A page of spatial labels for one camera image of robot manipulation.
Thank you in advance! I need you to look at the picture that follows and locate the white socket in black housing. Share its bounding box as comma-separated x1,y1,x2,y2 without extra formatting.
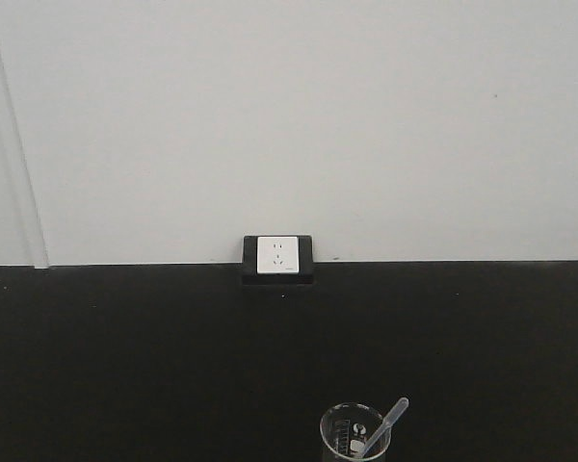
241,235,314,286

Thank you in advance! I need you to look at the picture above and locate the clear glass beaker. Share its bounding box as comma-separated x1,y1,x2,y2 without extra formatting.
319,402,392,462

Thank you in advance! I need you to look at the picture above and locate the clear plastic pipette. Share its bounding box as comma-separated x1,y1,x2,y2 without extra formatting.
355,397,409,458

